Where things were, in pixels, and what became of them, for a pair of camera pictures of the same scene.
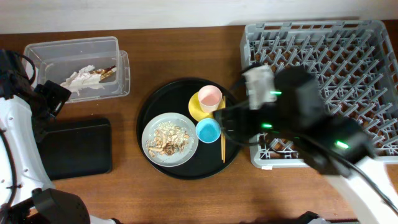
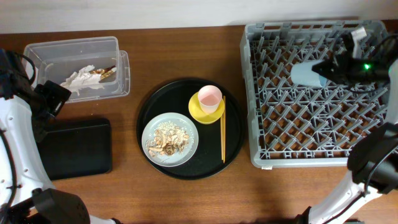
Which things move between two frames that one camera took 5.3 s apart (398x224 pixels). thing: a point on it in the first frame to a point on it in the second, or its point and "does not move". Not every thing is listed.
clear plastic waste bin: [89, 68] does not move
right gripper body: [237, 121] to [337, 69]
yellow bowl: [209, 97] to [202, 117]
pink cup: [209, 97] does not move
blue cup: [208, 130] to [302, 74]
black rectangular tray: [77, 147] does not move
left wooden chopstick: [222, 145] does not move
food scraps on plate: [168, 138] does not move
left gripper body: [50, 102] does not move
